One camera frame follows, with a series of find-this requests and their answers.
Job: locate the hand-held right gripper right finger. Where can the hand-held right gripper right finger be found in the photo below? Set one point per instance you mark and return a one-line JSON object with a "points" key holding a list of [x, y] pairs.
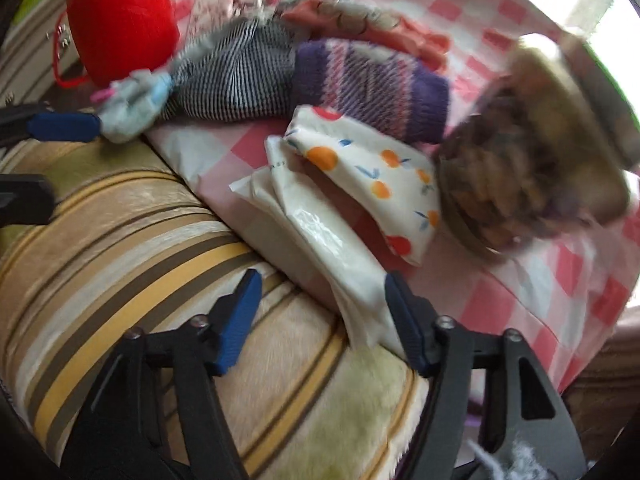
{"points": [[406, 327]]}

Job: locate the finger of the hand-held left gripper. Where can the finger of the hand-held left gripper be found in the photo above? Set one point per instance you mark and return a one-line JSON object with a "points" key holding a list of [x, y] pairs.
{"points": [[25, 200], [65, 126]]}

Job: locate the pale green pig plush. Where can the pale green pig plush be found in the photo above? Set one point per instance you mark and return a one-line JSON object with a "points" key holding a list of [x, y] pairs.
{"points": [[132, 107]]}

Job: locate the glass jar of nuts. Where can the glass jar of nuts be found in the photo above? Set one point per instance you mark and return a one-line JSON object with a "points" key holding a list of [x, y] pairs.
{"points": [[520, 160]]}

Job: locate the striped beige cushion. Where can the striped beige cushion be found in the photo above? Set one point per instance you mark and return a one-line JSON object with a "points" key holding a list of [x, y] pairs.
{"points": [[125, 240]]}

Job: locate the cream furniture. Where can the cream furniture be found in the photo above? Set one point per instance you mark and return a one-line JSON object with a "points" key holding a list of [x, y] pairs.
{"points": [[30, 60]]}

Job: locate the purple striped knit sock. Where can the purple striped knit sock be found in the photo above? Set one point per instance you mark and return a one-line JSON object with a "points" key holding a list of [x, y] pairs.
{"points": [[370, 90]]}

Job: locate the salmon pink cloth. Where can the salmon pink cloth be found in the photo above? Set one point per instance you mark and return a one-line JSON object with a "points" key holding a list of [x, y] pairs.
{"points": [[420, 42]]}

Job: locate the red white checked tablecloth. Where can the red white checked tablecloth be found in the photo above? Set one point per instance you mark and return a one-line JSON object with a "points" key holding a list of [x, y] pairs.
{"points": [[500, 15]]}

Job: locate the black white checked cloth pouch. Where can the black white checked cloth pouch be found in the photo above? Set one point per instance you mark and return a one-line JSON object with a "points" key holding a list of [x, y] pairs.
{"points": [[235, 75]]}

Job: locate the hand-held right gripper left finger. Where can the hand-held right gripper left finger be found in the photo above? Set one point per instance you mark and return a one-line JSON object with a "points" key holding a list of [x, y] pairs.
{"points": [[239, 322]]}

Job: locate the white tissue packet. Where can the white tissue packet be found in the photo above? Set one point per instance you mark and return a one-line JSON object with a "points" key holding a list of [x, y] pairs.
{"points": [[320, 245]]}

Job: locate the fruit print white cloth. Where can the fruit print white cloth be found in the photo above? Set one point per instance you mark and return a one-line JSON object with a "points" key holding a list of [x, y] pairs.
{"points": [[370, 175]]}

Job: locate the red plastic pot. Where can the red plastic pot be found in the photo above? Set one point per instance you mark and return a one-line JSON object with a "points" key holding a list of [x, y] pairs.
{"points": [[120, 20]]}

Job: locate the pink floral cloth pouch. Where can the pink floral cloth pouch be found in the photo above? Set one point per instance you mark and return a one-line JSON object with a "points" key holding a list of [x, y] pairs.
{"points": [[210, 12]]}

